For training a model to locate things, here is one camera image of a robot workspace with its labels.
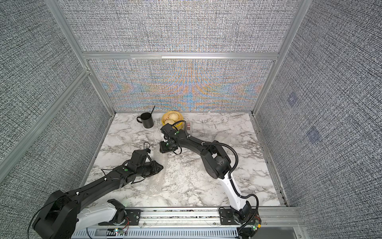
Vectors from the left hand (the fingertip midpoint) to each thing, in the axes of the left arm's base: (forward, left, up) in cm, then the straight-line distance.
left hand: (165, 167), depth 84 cm
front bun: (+35, -1, -1) cm, 35 cm away
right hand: (+15, +3, -1) cm, 15 cm away
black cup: (+37, +15, 0) cm, 40 cm away
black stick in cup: (+53, +14, -6) cm, 55 cm away
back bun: (+40, -4, -1) cm, 40 cm away
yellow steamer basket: (+22, -9, +11) cm, 25 cm away
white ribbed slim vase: (-8, +4, -1) cm, 9 cm away
